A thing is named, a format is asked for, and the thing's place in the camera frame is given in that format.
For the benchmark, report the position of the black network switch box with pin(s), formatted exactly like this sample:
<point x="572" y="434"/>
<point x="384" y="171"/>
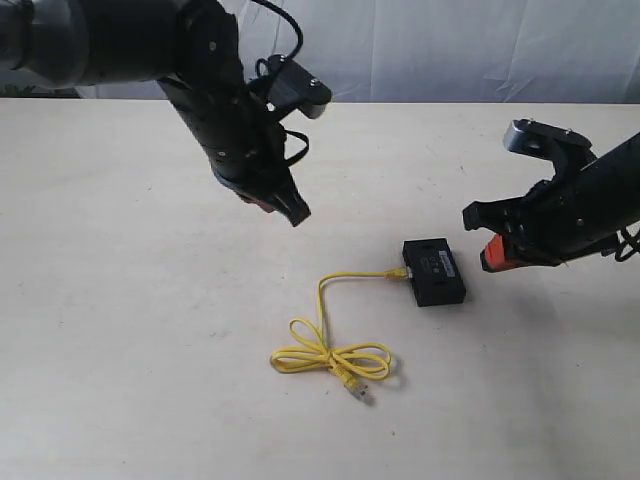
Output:
<point x="434" y="276"/>

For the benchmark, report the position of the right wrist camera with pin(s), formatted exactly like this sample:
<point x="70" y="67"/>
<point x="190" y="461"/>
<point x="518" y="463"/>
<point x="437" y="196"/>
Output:
<point x="568" y="151"/>

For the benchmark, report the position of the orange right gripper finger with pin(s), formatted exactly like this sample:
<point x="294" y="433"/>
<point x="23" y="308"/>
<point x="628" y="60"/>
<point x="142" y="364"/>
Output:
<point x="501" y="255"/>

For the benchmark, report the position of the white wrinkled backdrop curtain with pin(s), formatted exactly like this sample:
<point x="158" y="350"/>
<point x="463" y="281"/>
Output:
<point x="524" y="51"/>

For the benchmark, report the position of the green plant leaves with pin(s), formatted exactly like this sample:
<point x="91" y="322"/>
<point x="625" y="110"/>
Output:
<point x="17" y="91"/>

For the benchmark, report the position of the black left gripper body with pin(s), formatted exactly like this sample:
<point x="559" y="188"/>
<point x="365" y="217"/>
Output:
<point x="244" y="147"/>

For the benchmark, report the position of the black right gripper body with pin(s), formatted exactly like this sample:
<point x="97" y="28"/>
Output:
<point x="588" y="214"/>

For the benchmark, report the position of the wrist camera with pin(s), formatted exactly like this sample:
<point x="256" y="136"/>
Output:
<point x="568" y="151"/>
<point x="285" y="86"/>

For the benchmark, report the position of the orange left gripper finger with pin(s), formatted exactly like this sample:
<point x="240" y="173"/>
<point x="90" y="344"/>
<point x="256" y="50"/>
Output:
<point x="283" y="195"/>
<point x="252" y="201"/>

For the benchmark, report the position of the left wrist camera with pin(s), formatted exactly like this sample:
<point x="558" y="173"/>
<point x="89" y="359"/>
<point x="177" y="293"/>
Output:
<point x="285" y="86"/>

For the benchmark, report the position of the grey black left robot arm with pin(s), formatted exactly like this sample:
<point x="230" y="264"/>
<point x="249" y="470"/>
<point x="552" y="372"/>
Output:
<point x="191" y="50"/>

